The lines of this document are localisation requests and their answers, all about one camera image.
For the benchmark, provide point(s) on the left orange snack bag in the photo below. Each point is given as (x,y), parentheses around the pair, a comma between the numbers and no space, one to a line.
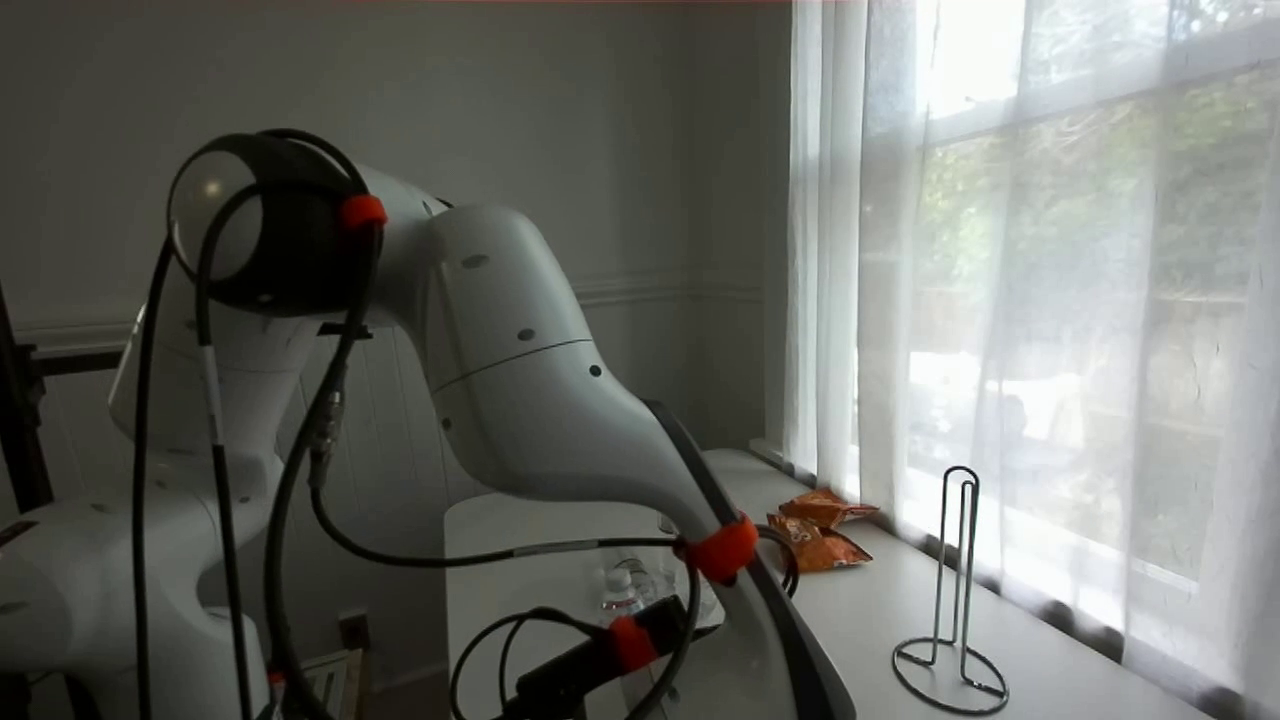
(827,510)

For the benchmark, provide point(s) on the orange snack bag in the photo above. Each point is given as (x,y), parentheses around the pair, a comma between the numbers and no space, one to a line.
(827,510)
(817,551)

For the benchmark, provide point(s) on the metal paper towel holder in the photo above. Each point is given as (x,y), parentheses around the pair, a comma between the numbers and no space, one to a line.
(940,664)

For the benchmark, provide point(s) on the white sheer curtain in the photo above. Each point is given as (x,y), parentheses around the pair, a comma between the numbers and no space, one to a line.
(1041,237)

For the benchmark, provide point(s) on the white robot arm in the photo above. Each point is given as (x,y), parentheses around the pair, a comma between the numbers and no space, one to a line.
(275,243)

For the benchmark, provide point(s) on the right orange snack bag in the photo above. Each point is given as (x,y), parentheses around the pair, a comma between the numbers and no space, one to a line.
(817,551)

